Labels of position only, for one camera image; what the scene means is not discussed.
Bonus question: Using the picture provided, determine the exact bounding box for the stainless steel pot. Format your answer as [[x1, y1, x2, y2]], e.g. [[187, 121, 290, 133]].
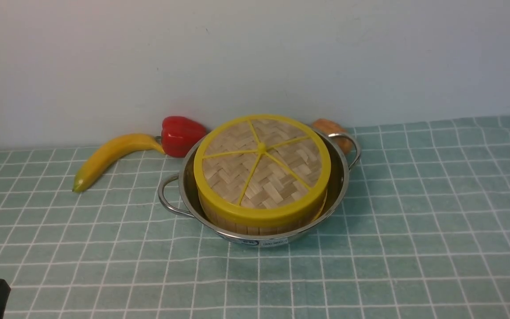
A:
[[157, 128, 362, 248]]

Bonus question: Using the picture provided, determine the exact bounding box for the green checkered tablecloth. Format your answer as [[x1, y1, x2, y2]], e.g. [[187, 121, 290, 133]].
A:
[[0, 117, 510, 319]]

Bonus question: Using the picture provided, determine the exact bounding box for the woven bamboo steamer lid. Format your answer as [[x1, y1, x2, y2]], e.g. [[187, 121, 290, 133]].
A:
[[193, 114, 332, 214]]

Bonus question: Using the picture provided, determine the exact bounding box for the yellow plastic banana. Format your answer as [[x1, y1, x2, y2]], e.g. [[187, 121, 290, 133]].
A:
[[72, 133, 165, 193]]

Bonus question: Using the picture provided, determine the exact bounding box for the yellow bamboo steamer basket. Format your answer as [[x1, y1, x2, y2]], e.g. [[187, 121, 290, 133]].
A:
[[200, 192, 328, 236]]

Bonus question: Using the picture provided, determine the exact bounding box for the red bell pepper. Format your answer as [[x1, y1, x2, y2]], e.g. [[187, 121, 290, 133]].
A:
[[155, 116, 207, 158]]

